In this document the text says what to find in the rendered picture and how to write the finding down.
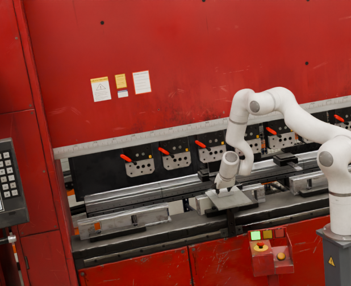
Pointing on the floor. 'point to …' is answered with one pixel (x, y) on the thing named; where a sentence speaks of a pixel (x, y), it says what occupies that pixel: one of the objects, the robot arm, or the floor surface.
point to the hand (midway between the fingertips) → (222, 189)
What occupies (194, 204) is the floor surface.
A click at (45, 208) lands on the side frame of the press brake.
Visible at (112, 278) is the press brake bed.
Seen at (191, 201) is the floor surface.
